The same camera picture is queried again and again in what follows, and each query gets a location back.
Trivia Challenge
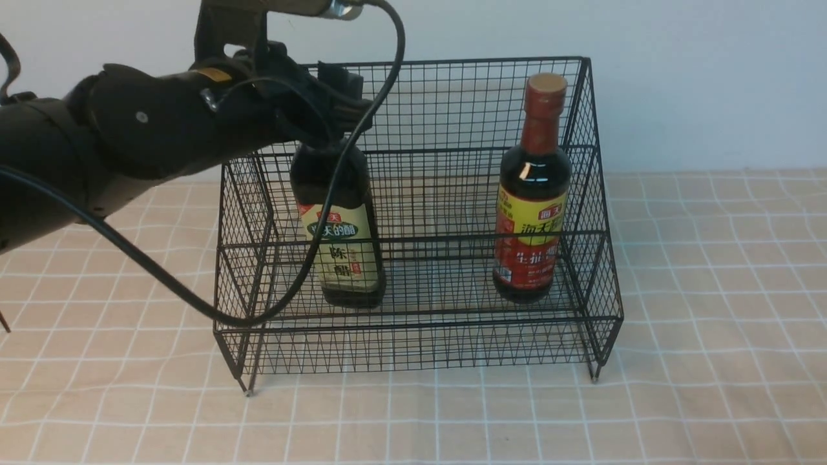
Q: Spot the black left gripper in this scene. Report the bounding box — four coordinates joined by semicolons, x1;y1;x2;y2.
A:
190;42;374;152

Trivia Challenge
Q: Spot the vinegar bottle beige label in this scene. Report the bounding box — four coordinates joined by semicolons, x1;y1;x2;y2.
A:
289;141;387;309

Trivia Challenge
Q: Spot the soy sauce bottle red label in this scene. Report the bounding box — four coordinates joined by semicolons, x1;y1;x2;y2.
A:
492;72;571;304

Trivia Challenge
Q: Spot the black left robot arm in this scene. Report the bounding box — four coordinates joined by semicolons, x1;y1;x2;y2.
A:
1;42;371;220

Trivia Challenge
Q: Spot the pink checkered tablecloth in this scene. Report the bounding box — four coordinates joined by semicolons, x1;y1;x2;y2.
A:
2;169;826;464

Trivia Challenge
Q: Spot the black cable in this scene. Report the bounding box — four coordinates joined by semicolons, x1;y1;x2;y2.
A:
0;0;406;328

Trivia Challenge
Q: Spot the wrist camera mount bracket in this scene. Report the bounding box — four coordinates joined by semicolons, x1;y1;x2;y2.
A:
194;1;362;64

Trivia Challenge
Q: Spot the black wire mesh rack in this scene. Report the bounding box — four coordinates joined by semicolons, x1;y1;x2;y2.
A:
215;56;623;395

